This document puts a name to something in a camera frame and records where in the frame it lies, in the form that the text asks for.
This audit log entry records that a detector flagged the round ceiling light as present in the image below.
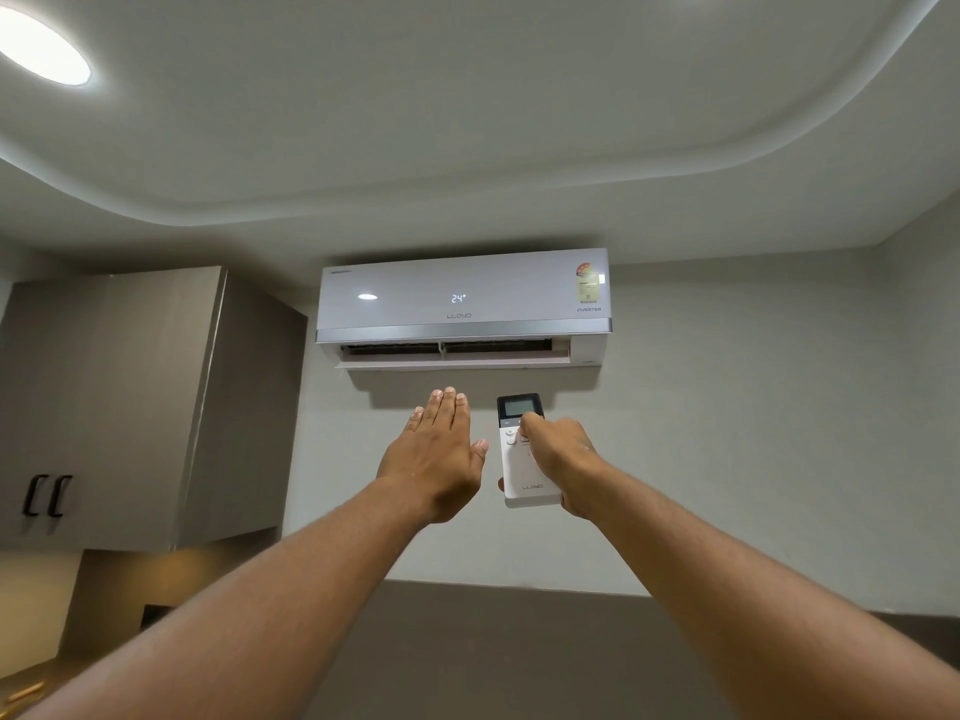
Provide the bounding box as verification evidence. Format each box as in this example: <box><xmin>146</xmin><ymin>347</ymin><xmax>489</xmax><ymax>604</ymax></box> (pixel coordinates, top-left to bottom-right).
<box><xmin>0</xmin><ymin>4</ymin><xmax>93</xmax><ymax>88</ymax></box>

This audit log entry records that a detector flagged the yellow rating sticker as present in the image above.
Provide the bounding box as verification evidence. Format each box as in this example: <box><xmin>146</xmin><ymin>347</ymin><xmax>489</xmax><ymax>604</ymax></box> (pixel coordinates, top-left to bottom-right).
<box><xmin>567</xmin><ymin>265</ymin><xmax>606</xmax><ymax>304</ymax></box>

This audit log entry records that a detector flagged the person's right hand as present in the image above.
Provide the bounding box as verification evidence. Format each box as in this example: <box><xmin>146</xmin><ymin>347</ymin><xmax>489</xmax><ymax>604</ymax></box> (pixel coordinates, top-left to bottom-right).
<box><xmin>497</xmin><ymin>413</ymin><xmax>602</xmax><ymax>520</ymax></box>

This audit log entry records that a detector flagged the person's left hand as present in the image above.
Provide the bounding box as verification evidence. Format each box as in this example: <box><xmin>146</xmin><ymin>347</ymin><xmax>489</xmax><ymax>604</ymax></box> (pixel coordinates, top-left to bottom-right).
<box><xmin>376</xmin><ymin>386</ymin><xmax>490</xmax><ymax>526</ymax></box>

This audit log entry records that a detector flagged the person's left forearm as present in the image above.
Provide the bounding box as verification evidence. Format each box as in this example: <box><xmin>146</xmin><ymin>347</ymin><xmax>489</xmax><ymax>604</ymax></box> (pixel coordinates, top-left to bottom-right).
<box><xmin>13</xmin><ymin>475</ymin><xmax>434</xmax><ymax>720</ymax></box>

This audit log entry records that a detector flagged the person's right forearm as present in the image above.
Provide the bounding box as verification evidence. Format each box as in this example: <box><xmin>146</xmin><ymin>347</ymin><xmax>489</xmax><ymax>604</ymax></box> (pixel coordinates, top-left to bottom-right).
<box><xmin>577</xmin><ymin>453</ymin><xmax>960</xmax><ymax>720</ymax></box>

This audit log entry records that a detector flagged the white wall air conditioner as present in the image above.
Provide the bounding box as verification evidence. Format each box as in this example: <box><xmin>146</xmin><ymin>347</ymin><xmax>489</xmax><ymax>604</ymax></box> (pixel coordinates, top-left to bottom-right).
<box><xmin>315</xmin><ymin>247</ymin><xmax>612</xmax><ymax>373</ymax></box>

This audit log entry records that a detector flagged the white air conditioner remote control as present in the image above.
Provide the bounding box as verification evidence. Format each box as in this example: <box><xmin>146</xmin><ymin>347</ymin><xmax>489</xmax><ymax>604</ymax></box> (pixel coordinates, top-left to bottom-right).
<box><xmin>496</xmin><ymin>393</ymin><xmax>564</xmax><ymax>510</ymax></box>

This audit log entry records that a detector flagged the grey wall cabinet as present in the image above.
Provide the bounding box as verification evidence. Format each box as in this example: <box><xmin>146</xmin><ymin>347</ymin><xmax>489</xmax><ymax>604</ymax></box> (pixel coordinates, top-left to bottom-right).
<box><xmin>0</xmin><ymin>265</ymin><xmax>309</xmax><ymax>553</ymax></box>

